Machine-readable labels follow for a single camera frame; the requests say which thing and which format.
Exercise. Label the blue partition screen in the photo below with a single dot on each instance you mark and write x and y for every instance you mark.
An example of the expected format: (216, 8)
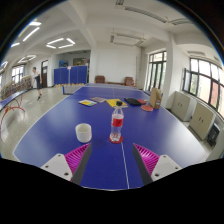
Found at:
(71, 75)

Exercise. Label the black paddle case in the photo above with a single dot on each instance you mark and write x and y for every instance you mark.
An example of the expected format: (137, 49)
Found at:
(132, 101)

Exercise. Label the beige cabinet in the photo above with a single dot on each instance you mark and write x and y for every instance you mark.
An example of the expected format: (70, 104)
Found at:
(220, 148)
(201, 120)
(181, 106)

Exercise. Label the red table tennis paddle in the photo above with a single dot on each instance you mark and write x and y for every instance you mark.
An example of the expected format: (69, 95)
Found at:
(142, 101)
(147, 108)

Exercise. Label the white cup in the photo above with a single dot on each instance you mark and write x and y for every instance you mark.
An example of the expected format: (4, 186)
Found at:
(83, 133)

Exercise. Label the clear bottle with red label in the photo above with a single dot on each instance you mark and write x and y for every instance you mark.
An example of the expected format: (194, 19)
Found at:
(117, 121)

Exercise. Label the wide black-framed window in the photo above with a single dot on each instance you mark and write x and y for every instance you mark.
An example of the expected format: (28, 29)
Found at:
(203, 83)

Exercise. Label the small black-framed window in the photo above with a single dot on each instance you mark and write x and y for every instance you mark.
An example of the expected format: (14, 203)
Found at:
(18, 74)

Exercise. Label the small multicoloured booklet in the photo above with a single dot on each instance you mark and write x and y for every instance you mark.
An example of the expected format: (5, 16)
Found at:
(87, 102)

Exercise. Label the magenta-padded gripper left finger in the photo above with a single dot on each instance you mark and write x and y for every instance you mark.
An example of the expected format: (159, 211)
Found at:
(77, 159)

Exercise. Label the ceiling lights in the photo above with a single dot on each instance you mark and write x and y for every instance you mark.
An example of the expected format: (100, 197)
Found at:
(60, 42)

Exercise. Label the dark brown door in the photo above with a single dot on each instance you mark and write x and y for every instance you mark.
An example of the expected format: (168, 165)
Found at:
(44, 74)

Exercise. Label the yellow book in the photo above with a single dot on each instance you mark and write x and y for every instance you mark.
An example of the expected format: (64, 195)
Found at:
(115, 101)

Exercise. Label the tall black-framed window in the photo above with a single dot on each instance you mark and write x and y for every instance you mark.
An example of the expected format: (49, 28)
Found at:
(156, 71)

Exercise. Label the blue table with red legs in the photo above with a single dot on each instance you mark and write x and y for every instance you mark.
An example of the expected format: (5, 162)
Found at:
(8, 103)

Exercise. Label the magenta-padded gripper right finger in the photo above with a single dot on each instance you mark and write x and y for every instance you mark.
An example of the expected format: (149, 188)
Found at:
(146, 160)

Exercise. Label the grey booklet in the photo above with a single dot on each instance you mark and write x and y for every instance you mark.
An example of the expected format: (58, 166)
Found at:
(98, 99)

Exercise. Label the black box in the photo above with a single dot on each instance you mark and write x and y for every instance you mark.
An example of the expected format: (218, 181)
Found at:
(213, 135)

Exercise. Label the brown armchair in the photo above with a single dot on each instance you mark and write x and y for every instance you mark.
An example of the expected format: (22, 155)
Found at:
(129, 81)
(99, 79)

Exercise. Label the person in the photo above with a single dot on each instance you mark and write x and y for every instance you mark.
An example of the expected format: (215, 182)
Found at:
(37, 80)

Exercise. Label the brown cardboard box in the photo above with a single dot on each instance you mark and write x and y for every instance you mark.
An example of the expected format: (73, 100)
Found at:
(155, 98)

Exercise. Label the low white court barrier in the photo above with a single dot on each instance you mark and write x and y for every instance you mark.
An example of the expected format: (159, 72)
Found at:
(73, 89)

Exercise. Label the shelf unit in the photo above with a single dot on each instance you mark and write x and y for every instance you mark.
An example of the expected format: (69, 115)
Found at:
(16, 87)

